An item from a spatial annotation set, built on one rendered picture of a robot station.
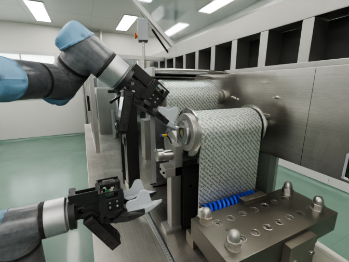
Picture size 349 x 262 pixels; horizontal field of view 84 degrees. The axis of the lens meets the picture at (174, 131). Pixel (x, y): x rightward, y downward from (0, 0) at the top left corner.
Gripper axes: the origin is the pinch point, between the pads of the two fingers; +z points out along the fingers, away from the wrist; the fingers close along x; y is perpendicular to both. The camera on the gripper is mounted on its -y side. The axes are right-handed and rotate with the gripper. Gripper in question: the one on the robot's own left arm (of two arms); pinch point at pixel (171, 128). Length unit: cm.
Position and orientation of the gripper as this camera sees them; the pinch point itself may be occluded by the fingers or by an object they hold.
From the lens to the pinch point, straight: 58.2
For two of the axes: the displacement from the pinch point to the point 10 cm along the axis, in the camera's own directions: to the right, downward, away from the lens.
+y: 5.8, -8.1, 0.9
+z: 6.9, 5.5, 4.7
